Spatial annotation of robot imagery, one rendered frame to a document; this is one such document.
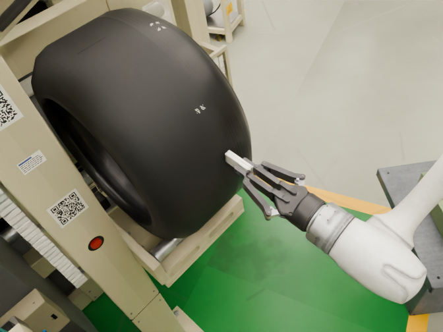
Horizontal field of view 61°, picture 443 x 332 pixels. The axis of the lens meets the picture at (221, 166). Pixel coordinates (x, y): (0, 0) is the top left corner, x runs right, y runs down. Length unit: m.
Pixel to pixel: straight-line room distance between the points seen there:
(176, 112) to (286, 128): 1.97
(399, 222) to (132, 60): 0.64
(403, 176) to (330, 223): 0.92
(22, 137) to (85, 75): 0.17
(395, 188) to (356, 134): 1.14
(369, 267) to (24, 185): 0.67
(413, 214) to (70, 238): 0.77
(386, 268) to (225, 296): 1.40
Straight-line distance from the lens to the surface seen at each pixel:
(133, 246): 1.14
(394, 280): 0.73
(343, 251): 0.73
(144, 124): 0.75
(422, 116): 2.89
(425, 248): 1.46
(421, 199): 0.88
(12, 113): 0.77
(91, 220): 0.99
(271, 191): 0.78
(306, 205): 0.75
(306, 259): 2.10
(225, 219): 1.26
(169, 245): 1.14
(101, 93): 0.78
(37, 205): 0.89
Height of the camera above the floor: 1.87
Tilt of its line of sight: 48 degrees down
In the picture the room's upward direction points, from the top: 12 degrees counter-clockwise
